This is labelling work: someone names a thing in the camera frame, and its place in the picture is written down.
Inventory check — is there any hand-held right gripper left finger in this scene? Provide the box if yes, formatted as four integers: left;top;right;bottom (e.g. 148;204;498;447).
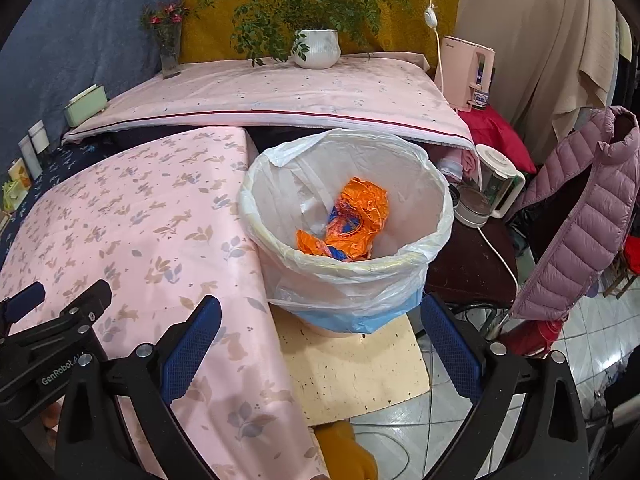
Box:
54;294;223;480

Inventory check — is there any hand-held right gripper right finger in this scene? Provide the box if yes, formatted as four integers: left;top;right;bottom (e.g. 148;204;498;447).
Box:
420;291;588;480

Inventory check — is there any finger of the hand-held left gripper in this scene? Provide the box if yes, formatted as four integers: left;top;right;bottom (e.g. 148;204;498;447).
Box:
0;281;47;336
20;279;113;348

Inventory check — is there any trash bin with white liner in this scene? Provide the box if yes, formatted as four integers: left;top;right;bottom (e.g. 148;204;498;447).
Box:
239;127;455;341

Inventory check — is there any orange plastic bag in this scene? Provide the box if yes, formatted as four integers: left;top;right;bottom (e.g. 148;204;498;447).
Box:
295;176;390;262

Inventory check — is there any red thermos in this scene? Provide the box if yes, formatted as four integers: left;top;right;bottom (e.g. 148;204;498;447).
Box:
500;317;567;359

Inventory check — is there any blue plastic bag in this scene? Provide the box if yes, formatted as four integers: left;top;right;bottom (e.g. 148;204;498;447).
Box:
287;290;426;336

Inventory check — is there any small green carton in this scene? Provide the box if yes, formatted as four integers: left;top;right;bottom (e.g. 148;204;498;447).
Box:
2;180;26;212

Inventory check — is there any beige speckled board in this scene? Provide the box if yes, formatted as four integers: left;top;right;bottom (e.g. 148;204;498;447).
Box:
272;310;432;429

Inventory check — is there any orange plush item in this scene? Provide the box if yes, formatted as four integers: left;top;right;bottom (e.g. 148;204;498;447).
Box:
315;420;379;480

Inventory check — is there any short white jar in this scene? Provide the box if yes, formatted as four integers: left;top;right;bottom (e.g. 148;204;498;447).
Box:
28;120;50;154

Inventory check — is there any white glass kettle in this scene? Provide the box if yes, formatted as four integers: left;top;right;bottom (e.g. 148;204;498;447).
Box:
452;144;526;227

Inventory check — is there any pink puffer jacket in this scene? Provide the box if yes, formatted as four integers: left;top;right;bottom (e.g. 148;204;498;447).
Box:
510;105;640;322

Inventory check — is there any green tissue box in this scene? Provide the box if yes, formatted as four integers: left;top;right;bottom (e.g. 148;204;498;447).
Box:
63;85;108;127

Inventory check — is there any glass flower vase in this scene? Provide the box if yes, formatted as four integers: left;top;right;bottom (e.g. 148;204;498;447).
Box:
140;2;191;79

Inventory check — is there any pale pink cloth red stripe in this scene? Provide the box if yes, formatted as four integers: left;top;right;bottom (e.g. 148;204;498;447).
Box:
62;52;476;150

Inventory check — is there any pink electric kettle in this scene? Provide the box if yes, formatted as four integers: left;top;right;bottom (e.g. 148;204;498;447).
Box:
434;36;497;112

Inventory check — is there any mustard yellow cloth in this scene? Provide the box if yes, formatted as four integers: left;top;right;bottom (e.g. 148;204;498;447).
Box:
179;0;463;68

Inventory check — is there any beige curtain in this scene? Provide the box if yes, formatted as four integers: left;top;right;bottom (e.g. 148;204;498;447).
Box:
455;0;623;161

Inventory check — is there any potted plant white ribbed pot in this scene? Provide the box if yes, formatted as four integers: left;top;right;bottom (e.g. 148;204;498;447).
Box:
197;0;413;70

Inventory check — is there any white kettle cable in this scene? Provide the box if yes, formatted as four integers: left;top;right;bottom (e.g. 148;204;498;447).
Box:
475;224;522;311

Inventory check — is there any white cable with switch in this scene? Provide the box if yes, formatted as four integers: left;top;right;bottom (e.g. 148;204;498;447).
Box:
422;0;447;82

